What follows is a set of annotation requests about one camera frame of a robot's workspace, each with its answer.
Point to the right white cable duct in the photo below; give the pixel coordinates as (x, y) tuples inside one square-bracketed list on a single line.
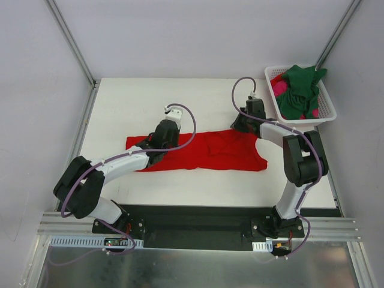
[(266, 246)]

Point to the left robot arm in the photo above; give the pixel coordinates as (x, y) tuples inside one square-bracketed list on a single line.
[(86, 200)]

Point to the white cable duct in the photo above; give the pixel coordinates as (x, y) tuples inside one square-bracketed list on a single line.
[(266, 246), (90, 242)]

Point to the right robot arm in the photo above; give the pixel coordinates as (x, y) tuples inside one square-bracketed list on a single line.
[(304, 164)]

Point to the left white cable duct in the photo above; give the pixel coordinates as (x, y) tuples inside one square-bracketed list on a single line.
[(90, 242)]

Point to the aluminium frame post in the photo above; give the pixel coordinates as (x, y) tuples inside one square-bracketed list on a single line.
[(341, 26), (69, 38)]

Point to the pink garment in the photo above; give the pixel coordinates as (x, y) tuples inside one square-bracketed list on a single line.
[(279, 85)]

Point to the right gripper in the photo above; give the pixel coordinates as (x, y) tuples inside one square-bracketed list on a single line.
[(240, 122)]

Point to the white plastic basket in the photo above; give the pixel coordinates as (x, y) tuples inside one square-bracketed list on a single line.
[(326, 108)]

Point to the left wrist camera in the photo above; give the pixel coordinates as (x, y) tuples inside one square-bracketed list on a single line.
[(174, 114)]

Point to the left aluminium frame post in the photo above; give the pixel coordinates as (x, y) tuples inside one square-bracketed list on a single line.
[(69, 38)]

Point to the red t-shirt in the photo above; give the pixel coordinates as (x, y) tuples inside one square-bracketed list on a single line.
[(215, 150)]

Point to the right aluminium frame post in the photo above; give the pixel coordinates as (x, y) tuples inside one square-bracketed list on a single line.
[(341, 26)]

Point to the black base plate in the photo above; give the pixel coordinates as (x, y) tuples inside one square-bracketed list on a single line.
[(207, 227)]

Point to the green t-shirt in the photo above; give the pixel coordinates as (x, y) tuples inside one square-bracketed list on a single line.
[(300, 99)]

